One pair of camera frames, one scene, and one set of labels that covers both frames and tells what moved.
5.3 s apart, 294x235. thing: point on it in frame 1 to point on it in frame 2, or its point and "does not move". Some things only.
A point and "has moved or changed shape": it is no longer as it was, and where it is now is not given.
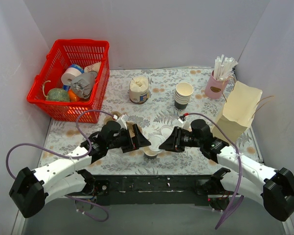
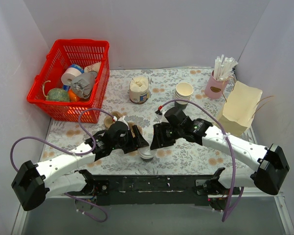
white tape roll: (68, 76) does not move
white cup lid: (155, 141) has moved or changed shape
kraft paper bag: (239, 113) does not move
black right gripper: (178, 139) to (165, 134)
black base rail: (151, 189) does not move
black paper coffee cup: (149, 154) to (147, 160)
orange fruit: (73, 97) does not move
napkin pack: (139, 89) does not move
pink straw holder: (214, 88) does not move
